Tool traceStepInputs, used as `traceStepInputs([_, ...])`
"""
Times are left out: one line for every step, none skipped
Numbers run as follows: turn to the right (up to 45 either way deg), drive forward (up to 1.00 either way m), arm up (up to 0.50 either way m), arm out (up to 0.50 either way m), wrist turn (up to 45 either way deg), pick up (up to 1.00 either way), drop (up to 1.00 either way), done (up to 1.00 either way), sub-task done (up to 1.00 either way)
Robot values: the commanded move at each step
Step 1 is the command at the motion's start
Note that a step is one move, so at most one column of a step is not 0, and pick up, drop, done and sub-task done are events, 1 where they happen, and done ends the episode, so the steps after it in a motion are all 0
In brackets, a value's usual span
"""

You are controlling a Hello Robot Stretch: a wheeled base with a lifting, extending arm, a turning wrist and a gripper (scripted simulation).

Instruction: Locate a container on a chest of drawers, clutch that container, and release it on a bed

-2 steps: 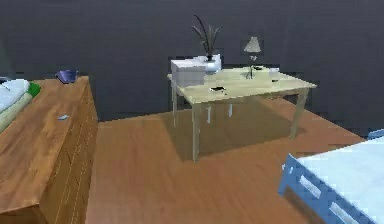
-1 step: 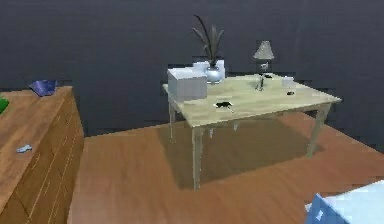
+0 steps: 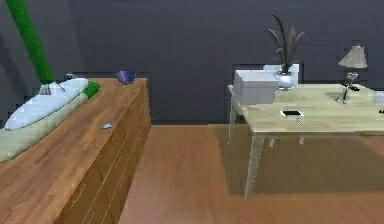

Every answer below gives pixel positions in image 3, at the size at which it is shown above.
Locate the small purple container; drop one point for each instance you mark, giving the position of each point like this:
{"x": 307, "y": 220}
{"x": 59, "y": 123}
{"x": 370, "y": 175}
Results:
{"x": 125, "y": 76}

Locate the brown wooden chest of drawers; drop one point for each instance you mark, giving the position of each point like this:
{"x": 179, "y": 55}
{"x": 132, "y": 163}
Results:
{"x": 83, "y": 156}

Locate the small grey flat object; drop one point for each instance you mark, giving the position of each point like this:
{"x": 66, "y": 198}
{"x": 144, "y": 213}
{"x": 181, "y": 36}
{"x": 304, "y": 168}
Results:
{"x": 107, "y": 126}

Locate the black phone with white rim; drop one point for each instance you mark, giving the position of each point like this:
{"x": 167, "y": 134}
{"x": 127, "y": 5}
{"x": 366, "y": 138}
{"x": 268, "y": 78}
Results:
{"x": 292, "y": 113}

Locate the grey pen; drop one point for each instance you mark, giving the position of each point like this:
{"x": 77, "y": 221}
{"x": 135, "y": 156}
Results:
{"x": 299, "y": 120}

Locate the dark plant in glass vase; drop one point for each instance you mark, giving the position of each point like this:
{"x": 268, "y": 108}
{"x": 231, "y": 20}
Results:
{"x": 286, "y": 50}

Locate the pale wooden table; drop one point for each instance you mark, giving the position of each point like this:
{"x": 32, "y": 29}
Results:
{"x": 320, "y": 113}

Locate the grey desk lamp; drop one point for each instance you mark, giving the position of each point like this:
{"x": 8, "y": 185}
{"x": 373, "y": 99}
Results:
{"x": 350, "y": 71}

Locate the pale green flat pad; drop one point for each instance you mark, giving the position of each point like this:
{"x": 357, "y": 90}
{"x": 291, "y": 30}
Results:
{"x": 30, "y": 131}

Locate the green pole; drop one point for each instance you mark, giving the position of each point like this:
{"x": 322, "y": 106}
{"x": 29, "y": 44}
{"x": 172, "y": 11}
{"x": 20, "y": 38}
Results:
{"x": 31, "y": 43}

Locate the white object at table edge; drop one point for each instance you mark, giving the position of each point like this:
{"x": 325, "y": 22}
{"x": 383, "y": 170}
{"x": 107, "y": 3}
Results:
{"x": 378, "y": 97}

